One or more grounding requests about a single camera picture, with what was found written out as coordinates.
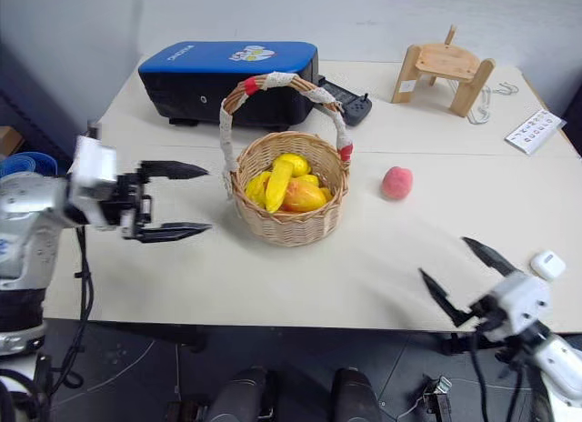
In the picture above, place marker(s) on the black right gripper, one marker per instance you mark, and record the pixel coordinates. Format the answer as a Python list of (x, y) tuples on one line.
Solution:
[(484, 313)]

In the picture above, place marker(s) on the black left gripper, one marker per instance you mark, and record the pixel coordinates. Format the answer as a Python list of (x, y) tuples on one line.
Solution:
[(132, 203)]

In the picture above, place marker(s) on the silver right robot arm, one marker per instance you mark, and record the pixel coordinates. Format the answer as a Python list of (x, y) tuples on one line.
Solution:
[(561, 363)]

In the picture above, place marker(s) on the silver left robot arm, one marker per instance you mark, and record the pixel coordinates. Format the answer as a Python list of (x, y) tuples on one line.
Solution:
[(27, 222)]

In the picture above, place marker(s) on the white earbuds case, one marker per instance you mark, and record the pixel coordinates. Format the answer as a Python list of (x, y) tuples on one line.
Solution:
[(548, 264)]

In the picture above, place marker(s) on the yellow star fruit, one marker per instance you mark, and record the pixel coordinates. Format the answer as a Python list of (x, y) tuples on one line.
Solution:
[(257, 187)]

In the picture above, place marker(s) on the yellow banana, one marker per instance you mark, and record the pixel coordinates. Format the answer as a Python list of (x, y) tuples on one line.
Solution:
[(278, 187)]

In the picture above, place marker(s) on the pink peach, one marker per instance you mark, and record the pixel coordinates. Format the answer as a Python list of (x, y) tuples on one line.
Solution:
[(397, 183)]

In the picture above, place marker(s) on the metal clamp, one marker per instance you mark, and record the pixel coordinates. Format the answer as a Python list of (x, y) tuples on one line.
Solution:
[(436, 394)]

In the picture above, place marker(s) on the yellow lemon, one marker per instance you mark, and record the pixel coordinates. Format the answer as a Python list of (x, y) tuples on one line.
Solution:
[(298, 163)]

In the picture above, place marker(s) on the orange yellow mango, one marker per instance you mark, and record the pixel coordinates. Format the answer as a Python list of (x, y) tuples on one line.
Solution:
[(304, 197)]

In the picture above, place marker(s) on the blue and black case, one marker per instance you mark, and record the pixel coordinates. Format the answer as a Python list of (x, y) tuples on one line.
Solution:
[(218, 76)]

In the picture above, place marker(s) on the blue tape roll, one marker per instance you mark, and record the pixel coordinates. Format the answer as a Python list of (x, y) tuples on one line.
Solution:
[(27, 163)]

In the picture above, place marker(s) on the white printed card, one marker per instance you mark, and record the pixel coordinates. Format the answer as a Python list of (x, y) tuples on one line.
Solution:
[(535, 131)]

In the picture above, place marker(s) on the dark rounded shape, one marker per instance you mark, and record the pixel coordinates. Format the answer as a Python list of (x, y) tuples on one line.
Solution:
[(354, 397), (238, 394)]

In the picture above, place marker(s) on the brown cardboard box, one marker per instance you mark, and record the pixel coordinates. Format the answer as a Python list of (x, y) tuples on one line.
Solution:
[(8, 140)]

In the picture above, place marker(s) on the black remote controller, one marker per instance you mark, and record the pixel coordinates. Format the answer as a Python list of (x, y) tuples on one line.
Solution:
[(352, 106)]

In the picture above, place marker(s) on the wooden stand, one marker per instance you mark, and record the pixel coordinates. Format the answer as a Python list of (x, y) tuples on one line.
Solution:
[(448, 63)]

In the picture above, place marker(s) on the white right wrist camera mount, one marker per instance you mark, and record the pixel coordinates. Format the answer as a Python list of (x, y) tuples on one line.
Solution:
[(523, 304)]

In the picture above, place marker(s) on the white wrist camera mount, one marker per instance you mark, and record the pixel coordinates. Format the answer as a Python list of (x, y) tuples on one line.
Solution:
[(523, 304), (93, 167)]

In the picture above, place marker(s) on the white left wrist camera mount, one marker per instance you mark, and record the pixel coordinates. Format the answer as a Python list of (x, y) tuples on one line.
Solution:
[(93, 167)]

